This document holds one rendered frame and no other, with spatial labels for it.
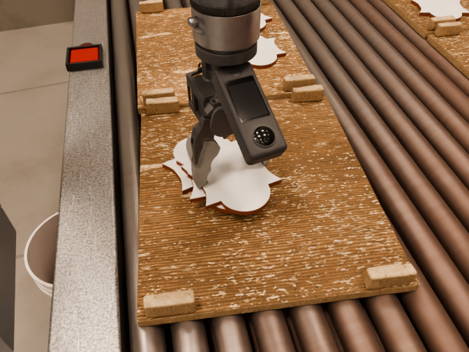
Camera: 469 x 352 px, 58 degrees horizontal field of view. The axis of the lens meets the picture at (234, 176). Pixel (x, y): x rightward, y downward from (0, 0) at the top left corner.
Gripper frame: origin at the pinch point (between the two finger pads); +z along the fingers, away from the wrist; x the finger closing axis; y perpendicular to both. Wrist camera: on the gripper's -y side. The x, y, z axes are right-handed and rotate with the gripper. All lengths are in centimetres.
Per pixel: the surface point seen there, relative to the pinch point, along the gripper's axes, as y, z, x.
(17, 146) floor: 152, 97, 48
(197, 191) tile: 0.3, 0.9, 5.7
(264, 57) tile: 31.2, 2.7, -21.8
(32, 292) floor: 64, 97, 52
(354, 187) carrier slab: -6.7, 3.8, -17.0
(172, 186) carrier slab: 5.3, 3.7, 7.9
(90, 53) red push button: 52, 4, 11
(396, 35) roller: 31, 5, -57
